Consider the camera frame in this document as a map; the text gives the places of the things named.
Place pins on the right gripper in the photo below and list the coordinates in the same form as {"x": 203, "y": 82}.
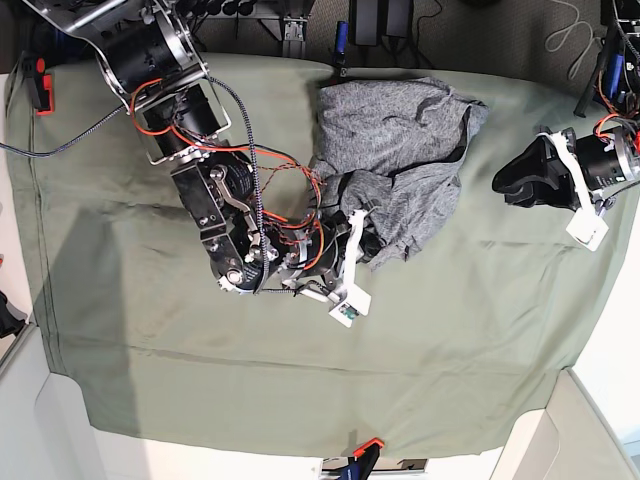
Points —
{"x": 314, "y": 253}

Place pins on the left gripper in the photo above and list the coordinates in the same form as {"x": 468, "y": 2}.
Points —
{"x": 538, "y": 177}

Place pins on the grey heathered T-shirt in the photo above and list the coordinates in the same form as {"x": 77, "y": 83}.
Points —
{"x": 398, "y": 146}

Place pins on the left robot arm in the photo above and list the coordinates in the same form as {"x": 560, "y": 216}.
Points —
{"x": 614, "y": 82}

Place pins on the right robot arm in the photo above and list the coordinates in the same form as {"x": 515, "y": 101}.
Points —
{"x": 148, "y": 59}

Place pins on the green table cloth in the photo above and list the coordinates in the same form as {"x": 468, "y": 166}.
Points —
{"x": 461, "y": 339}

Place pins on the top centre red clamp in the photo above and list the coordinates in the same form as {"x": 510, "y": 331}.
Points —
{"x": 338, "y": 56}

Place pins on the bottom red blue clamp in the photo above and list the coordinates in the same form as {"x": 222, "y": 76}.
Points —
{"x": 361, "y": 464}

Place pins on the black power adapter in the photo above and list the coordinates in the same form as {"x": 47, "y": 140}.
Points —
{"x": 371, "y": 20}

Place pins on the left red black clamp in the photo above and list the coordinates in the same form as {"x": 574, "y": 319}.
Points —
{"x": 39, "y": 84}

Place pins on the aluminium frame bracket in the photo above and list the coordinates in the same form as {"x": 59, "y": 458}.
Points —
{"x": 294, "y": 37}

